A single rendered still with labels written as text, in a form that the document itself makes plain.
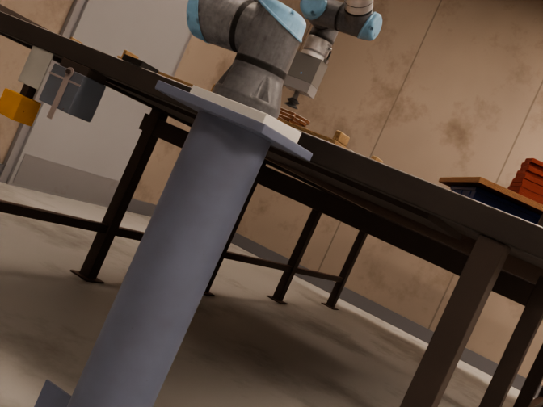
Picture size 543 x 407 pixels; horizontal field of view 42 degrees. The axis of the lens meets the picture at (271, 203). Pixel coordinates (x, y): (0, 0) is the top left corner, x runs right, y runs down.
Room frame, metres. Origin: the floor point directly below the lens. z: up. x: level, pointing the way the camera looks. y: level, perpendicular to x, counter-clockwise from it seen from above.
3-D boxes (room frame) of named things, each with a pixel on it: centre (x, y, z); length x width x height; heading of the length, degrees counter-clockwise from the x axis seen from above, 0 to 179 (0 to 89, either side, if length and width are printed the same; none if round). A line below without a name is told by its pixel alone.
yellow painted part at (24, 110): (2.18, 0.84, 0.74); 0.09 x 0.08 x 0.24; 61
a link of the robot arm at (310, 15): (1.93, 0.09, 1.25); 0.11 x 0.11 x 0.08; 67
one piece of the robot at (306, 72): (2.04, 0.06, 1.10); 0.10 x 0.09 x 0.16; 158
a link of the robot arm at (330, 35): (2.03, 0.07, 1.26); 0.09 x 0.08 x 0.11; 157
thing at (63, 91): (2.10, 0.68, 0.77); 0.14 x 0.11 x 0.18; 61
